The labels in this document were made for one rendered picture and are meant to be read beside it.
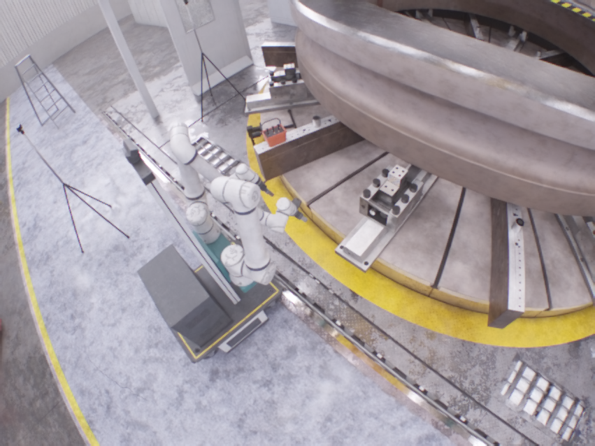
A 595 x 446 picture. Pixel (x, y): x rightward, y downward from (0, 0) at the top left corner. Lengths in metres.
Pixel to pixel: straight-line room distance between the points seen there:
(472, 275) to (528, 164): 0.99
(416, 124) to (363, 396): 2.10
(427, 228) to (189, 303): 2.01
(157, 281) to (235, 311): 0.67
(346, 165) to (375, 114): 0.88
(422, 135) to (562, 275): 1.81
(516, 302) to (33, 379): 4.64
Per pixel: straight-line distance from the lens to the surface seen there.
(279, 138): 2.99
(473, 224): 3.05
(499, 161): 2.42
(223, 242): 2.41
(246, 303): 2.58
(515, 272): 2.48
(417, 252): 2.74
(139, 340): 3.28
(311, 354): 2.70
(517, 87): 2.04
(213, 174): 2.08
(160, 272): 2.35
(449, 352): 2.83
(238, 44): 6.13
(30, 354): 4.38
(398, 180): 2.49
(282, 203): 2.01
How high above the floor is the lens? 2.64
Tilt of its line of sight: 54 degrees down
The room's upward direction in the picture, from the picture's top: 12 degrees counter-clockwise
